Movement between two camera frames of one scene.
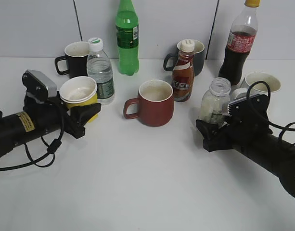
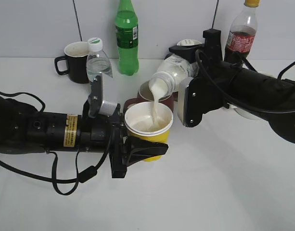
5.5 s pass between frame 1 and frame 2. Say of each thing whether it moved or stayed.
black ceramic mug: stayed
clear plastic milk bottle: moved
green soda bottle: stayed
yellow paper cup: moved
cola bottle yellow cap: stayed
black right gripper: moved
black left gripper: moved
